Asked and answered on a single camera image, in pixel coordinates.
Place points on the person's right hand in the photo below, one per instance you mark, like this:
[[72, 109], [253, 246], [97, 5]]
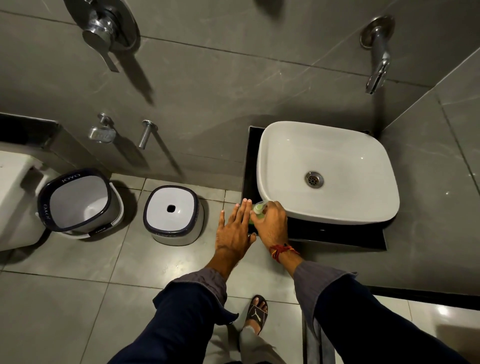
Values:
[[272, 228]]

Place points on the person's left hand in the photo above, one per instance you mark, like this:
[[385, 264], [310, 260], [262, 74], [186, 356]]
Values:
[[232, 238]]

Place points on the person's left thumb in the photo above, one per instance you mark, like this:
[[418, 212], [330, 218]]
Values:
[[252, 238]]

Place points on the person's left little finger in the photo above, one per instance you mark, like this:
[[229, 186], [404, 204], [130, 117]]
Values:
[[221, 222]]

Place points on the person's left middle finger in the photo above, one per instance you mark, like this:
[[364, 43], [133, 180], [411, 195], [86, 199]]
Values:
[[242, 212]]

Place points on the person's right thumb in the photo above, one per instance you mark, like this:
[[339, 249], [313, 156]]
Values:
[[256, 225]]

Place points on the small green bottle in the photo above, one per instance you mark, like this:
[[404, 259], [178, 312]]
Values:
[[258, 208]]

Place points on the person's right forearm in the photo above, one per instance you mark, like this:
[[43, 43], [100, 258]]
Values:
[[360, 318]]

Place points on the person's left forearm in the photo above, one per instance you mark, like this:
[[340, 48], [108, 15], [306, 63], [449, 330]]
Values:
[[187, 318]]

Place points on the red thread wristband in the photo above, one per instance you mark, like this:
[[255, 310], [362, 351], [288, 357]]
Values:
[[282, 250]]

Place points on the white stool with navy rim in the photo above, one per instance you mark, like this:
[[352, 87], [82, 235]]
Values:
[[172, 213]]

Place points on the chrome basin drain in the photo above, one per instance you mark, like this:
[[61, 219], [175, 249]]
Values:
[[314, 179]]

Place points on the black sandal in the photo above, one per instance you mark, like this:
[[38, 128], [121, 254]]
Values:
[[258, 314]]

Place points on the black stone counter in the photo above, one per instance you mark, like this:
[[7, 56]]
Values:
[[337, 234]]

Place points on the white ceramic wash basin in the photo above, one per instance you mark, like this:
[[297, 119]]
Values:
[[337, 165]]

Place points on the person's grey trouser leg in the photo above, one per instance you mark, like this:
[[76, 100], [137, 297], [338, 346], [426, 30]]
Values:
[[258, 348]]

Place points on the white bucket with navy rim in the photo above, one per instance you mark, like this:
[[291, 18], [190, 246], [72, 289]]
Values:
[[80, 202]]

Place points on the chrome angle valve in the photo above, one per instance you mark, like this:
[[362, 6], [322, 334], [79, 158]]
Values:
[[102, 132]]

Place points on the white toilet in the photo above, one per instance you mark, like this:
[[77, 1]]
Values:
[[17, 198]]

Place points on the chrome shower mixer valve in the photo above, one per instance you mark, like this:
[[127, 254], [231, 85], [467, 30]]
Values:
[[107, 26]]

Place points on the chrome wall pipe stub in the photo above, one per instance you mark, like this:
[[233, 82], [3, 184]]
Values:
[[146, 133]]

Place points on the chrome wall tap spout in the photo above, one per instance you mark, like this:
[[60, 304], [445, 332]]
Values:
[[379, 48]]

